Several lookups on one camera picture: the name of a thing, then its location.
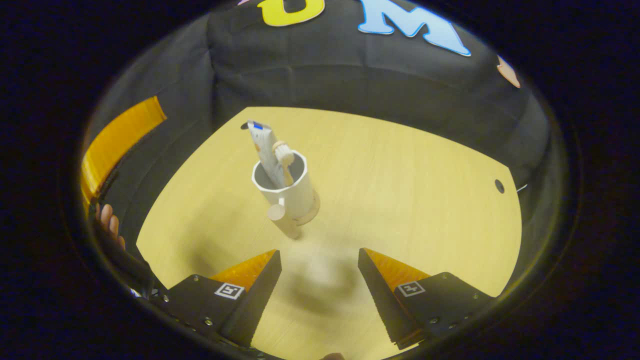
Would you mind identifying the round cork coaster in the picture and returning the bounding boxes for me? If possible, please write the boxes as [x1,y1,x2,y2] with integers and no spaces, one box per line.
[294,189,322,227]

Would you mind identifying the wooden toothbrush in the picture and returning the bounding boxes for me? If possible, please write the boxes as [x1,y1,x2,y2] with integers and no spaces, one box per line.
[272,140,296,188]

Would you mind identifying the white toothpaste tube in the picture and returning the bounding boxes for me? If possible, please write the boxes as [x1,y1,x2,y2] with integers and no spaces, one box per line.
[247,119,286,190]

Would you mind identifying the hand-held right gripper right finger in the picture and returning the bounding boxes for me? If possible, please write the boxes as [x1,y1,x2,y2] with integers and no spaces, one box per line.
[357,247,497,350]

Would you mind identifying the black backdrop cloth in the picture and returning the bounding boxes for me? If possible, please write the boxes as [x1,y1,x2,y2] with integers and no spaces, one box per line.
[82,0,566,281]

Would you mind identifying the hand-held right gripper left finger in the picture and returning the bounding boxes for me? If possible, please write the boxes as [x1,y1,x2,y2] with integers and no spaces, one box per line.
[149,249,283,349]

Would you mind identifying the white cup with wooden handle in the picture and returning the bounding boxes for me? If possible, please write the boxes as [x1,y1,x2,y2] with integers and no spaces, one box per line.
[251,149,321,240]

